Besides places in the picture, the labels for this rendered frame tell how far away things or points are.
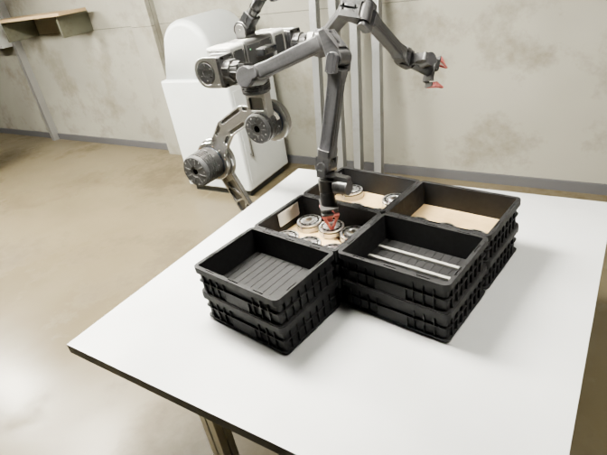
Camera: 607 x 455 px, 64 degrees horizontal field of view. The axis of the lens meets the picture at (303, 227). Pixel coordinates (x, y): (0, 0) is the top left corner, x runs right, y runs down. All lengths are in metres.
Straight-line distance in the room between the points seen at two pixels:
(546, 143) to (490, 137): 0.38
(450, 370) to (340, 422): 0.36
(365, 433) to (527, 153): 2.99
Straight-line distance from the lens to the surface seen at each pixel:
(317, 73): 4.08
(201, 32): 4.11
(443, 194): 2.03
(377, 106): 3.89
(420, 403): 1.45
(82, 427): 2.74
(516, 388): 1.51
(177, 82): 4.34
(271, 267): 1.80
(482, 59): 3.88
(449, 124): 4.08
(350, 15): 2.02
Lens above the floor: 1.81
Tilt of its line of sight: 29 degrees down
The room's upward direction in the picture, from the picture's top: 10 degrees counter-clockwise
